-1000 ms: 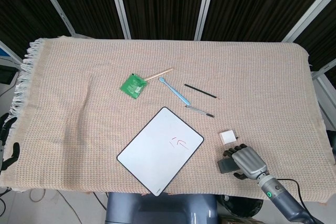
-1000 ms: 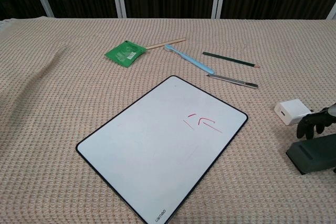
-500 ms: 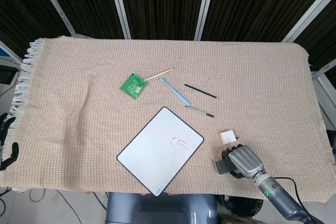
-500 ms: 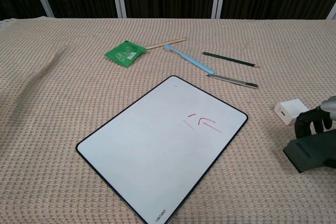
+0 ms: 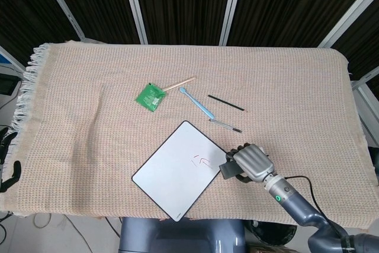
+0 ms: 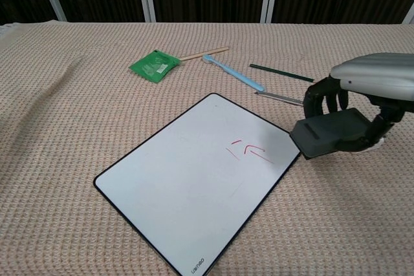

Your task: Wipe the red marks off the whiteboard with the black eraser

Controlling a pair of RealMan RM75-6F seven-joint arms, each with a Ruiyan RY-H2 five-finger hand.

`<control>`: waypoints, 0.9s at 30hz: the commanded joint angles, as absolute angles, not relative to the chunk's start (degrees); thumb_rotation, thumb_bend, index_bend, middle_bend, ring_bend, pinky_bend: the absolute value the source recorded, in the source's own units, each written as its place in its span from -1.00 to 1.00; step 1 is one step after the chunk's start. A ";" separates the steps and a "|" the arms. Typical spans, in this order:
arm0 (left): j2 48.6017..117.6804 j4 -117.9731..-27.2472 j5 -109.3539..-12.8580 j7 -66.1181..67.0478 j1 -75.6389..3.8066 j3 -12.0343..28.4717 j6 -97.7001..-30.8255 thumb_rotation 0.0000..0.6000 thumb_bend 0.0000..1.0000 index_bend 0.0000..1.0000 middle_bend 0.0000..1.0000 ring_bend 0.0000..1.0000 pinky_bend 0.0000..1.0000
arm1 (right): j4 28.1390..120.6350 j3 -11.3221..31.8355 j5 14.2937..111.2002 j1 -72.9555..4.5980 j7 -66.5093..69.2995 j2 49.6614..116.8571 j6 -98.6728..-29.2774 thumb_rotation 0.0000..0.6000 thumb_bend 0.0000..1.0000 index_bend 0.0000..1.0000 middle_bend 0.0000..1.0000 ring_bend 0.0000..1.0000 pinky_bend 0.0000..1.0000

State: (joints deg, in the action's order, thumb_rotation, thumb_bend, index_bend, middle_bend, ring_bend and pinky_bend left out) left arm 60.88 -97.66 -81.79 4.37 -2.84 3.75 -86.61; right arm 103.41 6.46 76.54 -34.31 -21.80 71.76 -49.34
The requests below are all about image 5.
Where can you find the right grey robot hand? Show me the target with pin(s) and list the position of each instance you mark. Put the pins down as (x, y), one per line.
(254, 161)

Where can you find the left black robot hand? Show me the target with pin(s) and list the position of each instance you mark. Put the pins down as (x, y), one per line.
(15, 168)

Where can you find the dark grey board eraser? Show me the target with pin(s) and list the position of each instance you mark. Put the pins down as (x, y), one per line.
(228, 170)

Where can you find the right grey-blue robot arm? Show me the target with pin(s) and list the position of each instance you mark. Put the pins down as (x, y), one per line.
(299, 205)

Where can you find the white drawing board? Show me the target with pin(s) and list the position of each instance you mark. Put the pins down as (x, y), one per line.
(171, 170)

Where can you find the grey utility knife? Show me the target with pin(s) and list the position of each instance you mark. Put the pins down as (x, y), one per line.
(222, 123)

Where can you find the dark green pencil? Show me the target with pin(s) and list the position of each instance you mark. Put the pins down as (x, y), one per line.
(225, 102)

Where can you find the beige waffle weave tablecloth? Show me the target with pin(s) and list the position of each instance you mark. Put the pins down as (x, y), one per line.
(74, 116)

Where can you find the light blue toothbrush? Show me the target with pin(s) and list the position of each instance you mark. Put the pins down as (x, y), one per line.
(198, 105)

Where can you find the grey-blue robot torso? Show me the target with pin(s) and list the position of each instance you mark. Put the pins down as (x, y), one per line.
(183, 235)

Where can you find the wooden stick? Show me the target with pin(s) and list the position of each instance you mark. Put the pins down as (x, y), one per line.
(180, 83)

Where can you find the green foil packet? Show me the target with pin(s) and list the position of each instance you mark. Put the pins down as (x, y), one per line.
(149, 97)

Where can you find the dark pleated curtain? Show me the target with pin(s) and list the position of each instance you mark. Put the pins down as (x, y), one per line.
(189, 1)

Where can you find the white metal frame post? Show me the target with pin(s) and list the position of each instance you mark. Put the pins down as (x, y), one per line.
(134, 4)
(63, 7)
(346, 13)
(232, 4)

